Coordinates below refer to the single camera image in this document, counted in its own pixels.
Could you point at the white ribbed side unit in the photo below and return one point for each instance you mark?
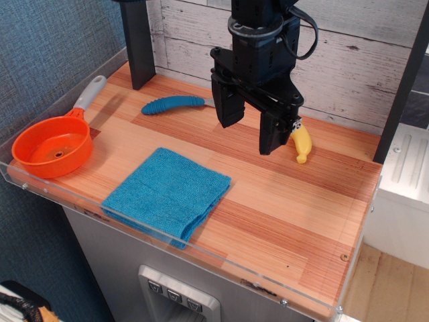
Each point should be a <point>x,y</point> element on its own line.
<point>397,223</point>

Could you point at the black orange bag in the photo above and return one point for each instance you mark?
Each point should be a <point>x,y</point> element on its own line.
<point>19,303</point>

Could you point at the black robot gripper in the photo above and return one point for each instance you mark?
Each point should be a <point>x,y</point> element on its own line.
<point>257,71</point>

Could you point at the orange toy pot grey handle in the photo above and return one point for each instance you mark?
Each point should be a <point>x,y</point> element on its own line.
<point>59,145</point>

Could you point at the blue handled fork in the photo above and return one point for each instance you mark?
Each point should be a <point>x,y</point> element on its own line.
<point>168,103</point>

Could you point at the yellow toy banana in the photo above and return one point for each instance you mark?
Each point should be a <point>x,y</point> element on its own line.
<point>302,141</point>

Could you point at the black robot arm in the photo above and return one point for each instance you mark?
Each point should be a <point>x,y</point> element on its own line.
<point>263,9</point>

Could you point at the silver toy fridge cabinet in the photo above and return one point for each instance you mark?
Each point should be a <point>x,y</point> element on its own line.
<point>142,282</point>

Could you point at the dark grey post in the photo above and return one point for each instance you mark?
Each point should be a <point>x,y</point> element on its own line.
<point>399,103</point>
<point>138,40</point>

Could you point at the blue folded cloth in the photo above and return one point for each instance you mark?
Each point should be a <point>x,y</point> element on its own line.
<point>167,197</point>

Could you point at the dark grey right post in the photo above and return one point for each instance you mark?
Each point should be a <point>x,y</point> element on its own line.
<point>399,103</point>

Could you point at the clear acrylic table guard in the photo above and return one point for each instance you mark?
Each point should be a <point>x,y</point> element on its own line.
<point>280,245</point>

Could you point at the dark grey left post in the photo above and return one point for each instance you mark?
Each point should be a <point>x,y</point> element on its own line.
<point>138,40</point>

